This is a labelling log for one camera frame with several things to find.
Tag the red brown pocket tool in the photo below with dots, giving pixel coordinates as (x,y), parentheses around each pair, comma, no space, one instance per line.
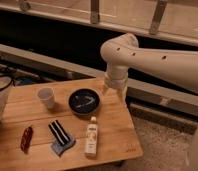
(26,138)

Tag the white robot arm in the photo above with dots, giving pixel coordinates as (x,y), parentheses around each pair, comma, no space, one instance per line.
(175,66)

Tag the black white striped sock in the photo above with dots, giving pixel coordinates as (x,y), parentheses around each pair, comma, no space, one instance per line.
(59,133)

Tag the blue folded cloth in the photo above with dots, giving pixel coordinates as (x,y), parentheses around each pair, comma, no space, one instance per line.
(60,149)

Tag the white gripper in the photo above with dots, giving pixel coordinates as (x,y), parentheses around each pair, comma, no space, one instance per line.
(115,84)

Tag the white plastic bottle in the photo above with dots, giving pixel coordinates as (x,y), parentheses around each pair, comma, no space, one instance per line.
(91,138)

